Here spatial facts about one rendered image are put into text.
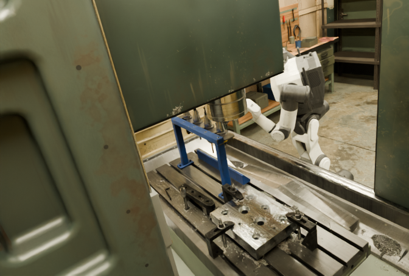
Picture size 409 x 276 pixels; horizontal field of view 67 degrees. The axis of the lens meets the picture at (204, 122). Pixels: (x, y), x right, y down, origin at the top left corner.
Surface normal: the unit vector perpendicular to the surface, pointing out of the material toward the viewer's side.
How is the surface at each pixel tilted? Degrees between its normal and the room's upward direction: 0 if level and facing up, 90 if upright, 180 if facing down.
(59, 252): 90
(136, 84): 90
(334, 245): 0
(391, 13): 90
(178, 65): 90
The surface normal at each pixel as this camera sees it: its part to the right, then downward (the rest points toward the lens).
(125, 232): 0.55, 0.23
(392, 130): -0.81, 0.36
